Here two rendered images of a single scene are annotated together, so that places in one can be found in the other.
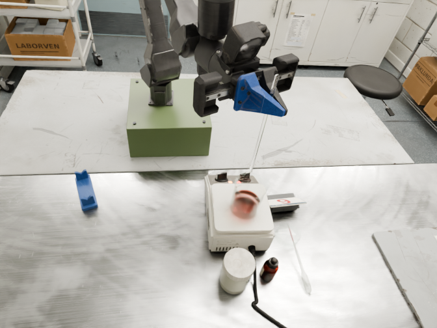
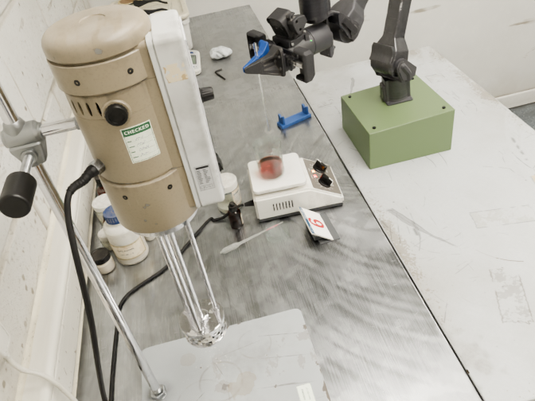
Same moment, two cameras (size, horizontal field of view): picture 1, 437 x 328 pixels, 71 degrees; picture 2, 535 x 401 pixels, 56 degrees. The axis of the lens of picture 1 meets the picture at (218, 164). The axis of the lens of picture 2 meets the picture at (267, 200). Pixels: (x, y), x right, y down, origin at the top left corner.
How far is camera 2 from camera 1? 1.11 m
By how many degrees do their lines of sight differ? 68
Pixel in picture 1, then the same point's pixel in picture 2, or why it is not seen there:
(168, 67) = (379, 60)
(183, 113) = (380, 114)
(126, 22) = not seen: outside the picture
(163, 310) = not seen: hidden behind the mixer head
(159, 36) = (389, 29)
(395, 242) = (288, 330)
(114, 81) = (454, 86)
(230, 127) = (432, 177)
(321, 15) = not seen: outside the picture
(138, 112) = (365, 94)
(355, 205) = (342, 299)
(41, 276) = (225, 127)
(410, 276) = (244, 336)
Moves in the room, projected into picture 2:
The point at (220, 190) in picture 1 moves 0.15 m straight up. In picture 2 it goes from (289, 157) to (281, 100)
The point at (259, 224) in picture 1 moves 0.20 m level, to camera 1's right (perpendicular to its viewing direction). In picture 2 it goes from (258, 183) to (251, 247)
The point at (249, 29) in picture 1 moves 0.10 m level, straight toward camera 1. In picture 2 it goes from (279, 13) to (227, 18)
